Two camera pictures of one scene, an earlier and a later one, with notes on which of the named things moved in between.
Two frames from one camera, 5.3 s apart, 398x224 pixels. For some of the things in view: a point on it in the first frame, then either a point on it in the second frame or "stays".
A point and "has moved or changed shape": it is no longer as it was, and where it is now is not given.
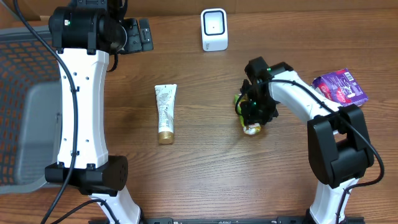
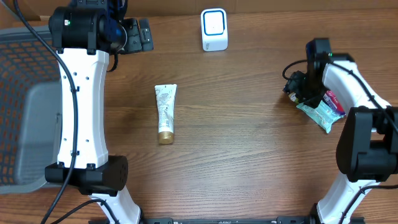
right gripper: [251, 117] -> [293, 86]
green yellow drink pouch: [251, 128] has moved or changed shape
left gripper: [137, 35] stays
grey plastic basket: [31, 137] stays
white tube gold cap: [165, 95] stays
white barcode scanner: [214, 29] stays
